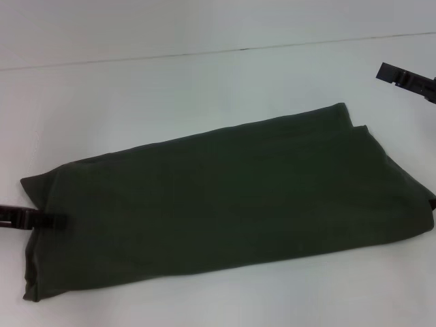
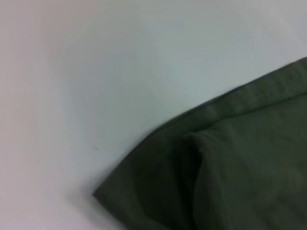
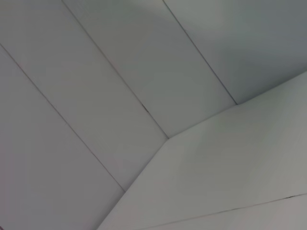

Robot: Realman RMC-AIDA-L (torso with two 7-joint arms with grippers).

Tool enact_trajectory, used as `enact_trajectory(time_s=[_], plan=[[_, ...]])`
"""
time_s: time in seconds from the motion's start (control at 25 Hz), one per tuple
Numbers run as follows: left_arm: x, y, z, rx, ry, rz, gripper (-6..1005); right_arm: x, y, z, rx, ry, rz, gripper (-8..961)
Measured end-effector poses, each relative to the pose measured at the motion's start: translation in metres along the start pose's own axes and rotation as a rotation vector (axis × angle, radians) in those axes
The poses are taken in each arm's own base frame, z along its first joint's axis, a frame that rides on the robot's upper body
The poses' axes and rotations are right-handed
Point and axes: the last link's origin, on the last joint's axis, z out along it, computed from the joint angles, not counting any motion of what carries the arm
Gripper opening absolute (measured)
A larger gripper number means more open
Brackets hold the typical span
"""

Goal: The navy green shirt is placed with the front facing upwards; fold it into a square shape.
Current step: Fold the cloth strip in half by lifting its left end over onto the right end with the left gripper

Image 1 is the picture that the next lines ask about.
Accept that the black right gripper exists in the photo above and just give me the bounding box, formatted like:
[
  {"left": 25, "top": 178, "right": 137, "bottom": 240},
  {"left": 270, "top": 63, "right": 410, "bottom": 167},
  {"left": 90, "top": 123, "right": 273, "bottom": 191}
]
[{"left": 376, "top": 62, "right": 436, "bottom": 105}]

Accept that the dark green FREE t-shirt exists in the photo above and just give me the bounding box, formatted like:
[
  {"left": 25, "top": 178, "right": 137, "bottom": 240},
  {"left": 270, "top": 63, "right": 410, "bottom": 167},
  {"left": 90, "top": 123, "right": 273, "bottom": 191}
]
[{"left": 19, "top": 101, "right": 436, "bottom": 304}]

